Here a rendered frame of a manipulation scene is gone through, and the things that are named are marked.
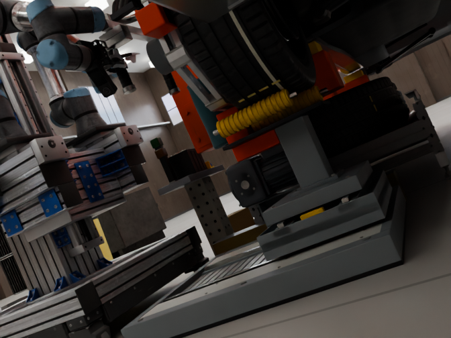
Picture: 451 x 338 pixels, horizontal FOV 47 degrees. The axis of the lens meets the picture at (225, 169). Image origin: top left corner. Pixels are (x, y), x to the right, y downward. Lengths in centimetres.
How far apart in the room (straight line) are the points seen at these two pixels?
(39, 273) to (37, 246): 12
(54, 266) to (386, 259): 146
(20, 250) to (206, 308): 117
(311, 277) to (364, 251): 15
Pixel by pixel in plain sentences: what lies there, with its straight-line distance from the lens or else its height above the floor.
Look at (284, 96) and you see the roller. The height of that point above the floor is 51.
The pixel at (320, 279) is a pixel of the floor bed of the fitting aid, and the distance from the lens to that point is 135.
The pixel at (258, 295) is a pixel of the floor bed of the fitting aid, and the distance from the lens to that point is 141.
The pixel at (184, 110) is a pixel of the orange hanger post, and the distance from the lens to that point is 229.
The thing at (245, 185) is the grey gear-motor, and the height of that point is 31.
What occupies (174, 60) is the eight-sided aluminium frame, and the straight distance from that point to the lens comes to 155.
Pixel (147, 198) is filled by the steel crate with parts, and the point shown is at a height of 65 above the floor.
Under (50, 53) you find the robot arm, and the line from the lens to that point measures 145.
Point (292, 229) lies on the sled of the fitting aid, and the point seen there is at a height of 15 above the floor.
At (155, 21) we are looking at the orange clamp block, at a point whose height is 83.
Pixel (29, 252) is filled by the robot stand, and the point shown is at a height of 42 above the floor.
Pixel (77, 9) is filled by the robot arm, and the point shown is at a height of 96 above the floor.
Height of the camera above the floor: 34
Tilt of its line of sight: 2 degrees up
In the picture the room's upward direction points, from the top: 24 degrees counter-clockwise
